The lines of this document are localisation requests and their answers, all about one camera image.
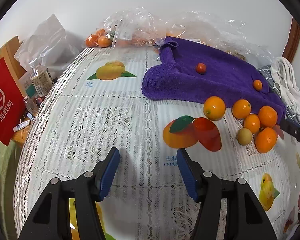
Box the brown wooden door frame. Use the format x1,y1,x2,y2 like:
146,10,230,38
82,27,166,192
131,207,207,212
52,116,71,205
282,18,300,63

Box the white plastic bag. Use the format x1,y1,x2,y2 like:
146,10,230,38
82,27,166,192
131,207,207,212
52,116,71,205
14,14,81,72

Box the red paper bag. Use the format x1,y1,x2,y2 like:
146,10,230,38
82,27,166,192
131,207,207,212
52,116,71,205
0,58,25,146

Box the clear plastic fruit bag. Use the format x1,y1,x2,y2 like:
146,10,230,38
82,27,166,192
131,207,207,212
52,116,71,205
103,7,274,68

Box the plastic water bottle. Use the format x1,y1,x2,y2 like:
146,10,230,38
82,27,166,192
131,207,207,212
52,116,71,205
30,58,53,97

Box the small red-orange kumquat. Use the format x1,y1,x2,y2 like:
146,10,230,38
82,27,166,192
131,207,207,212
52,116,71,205
196,63,206,75

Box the small orange kumquat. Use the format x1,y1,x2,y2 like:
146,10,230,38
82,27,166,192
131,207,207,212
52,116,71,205
253,80,263,92

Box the white lace fruit tablecloth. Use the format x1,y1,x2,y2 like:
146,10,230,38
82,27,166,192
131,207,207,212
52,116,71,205
14,48,300,239

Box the mandarins in bag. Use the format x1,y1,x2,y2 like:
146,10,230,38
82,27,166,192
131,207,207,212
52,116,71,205
85,29,114,48

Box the purple towel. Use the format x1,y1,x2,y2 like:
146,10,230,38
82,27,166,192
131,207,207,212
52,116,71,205
141,36,285,119

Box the white folded cloth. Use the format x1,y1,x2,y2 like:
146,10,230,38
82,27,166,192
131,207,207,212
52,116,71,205
270,57,300,124

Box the orange fruit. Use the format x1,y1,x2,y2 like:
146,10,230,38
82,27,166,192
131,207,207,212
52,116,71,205
258,106,277,128
255,127,278,153
231,99,251,119
203,96,226,121
243,114,261,134

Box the yellowish small fruit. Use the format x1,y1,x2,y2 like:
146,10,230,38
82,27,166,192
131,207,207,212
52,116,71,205
236,128,253,146

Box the grey checked cloth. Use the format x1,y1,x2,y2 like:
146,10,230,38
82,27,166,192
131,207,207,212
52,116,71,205
258,65,299,122

